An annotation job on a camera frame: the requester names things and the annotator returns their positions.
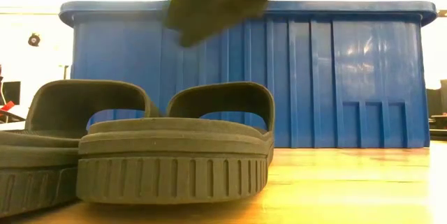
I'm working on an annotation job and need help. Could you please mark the black thick-soled slide sandal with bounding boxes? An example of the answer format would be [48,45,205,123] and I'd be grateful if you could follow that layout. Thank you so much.
[164,0,272,47]

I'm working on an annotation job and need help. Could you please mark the blue plastic bin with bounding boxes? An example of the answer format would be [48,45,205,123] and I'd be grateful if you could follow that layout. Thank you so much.
[58,0,438,149]

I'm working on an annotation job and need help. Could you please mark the dark background furniture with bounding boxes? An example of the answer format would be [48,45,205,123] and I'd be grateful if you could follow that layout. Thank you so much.
[425,79,447,141]

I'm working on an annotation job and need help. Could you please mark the black background monitor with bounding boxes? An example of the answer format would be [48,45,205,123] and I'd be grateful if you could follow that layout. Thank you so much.
[1,81,22,106]

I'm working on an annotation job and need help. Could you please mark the small red object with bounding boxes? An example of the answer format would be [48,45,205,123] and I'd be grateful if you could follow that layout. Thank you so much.
[0,100,16,113]

